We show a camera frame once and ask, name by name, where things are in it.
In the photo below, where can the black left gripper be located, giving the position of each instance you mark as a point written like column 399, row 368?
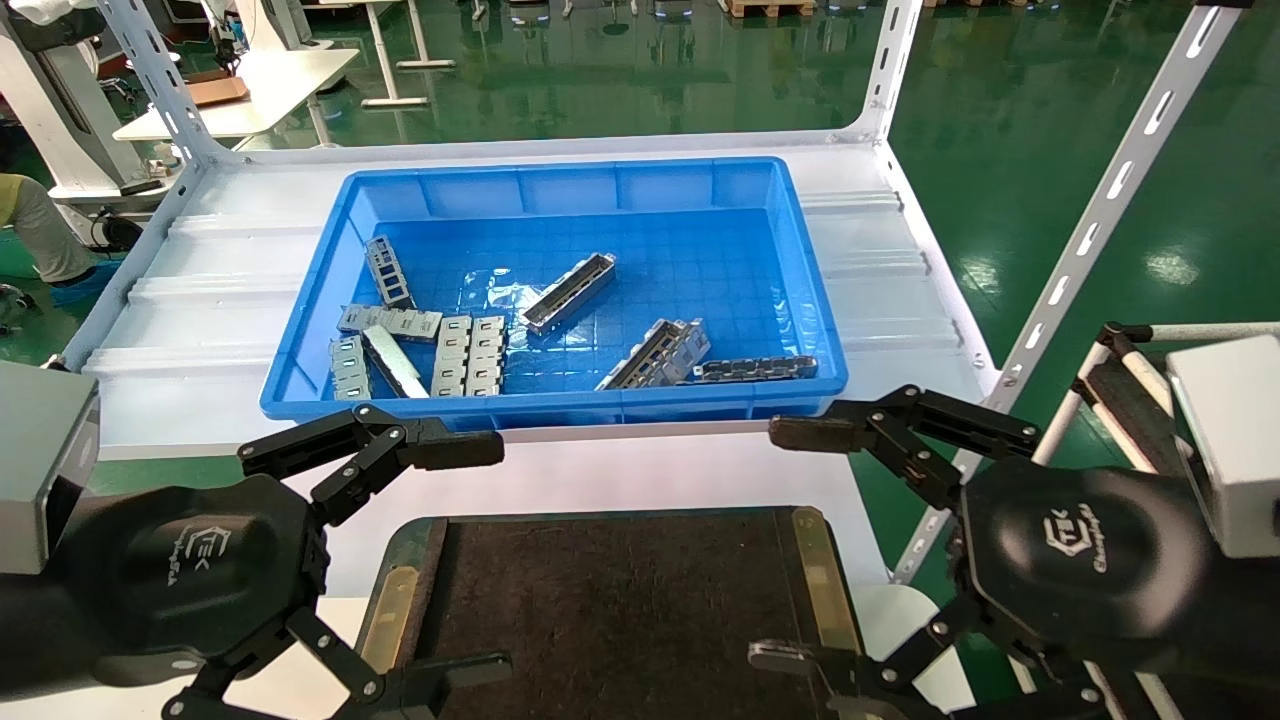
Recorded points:
column 190, row 570

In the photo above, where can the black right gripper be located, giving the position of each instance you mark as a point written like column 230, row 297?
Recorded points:
column 1090, row 560

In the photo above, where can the open-frame metal bracket part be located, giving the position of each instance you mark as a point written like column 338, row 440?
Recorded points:
column 568, row 292

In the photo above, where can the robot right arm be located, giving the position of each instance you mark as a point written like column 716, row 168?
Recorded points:
column 1250, row 620

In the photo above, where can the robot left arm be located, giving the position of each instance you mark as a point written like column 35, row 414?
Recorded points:
column 20, row 625

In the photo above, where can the black rectangular container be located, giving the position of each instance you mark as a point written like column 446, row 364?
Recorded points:
column 620, row 610

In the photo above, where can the shiny plain metal part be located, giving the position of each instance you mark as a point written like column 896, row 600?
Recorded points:
column 396, row 365

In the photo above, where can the dark slim metal part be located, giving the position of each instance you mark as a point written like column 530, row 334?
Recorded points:
column 755, row 369

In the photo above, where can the clear plastic film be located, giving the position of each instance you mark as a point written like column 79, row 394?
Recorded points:
column 500, row 295

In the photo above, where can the white metal shelf rack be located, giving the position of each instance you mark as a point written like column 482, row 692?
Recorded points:
column 220, row 300

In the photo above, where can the blue plastic bin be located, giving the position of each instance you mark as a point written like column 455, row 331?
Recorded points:
column 680, row 260

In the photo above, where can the white background desk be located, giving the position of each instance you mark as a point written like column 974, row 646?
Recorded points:
column 270, row 85

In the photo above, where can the person in yellow coat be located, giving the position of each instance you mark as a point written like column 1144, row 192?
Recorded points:
column 40, row 230

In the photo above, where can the cardboard box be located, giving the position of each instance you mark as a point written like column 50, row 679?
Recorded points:
column 215, row 92

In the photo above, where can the wooden pallet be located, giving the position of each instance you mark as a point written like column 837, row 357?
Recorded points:
column 770, row 8

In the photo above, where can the white background machine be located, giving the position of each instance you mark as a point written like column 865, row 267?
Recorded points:
column 50, row 100

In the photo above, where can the flat metal bracket part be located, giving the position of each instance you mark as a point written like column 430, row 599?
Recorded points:
column 390, row 321
column 349, row 370
column 452, row 356
column 486, row 356

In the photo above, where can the upright metal bracket part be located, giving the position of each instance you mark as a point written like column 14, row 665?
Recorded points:
column 388, row 270

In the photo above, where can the stacked metal bracket part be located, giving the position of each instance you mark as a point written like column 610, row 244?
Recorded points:
column 655, row 355

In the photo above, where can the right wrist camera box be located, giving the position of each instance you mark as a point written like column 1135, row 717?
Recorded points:
column 1230, row 440

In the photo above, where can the white table leg frame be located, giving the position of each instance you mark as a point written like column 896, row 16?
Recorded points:
column 395, row 102

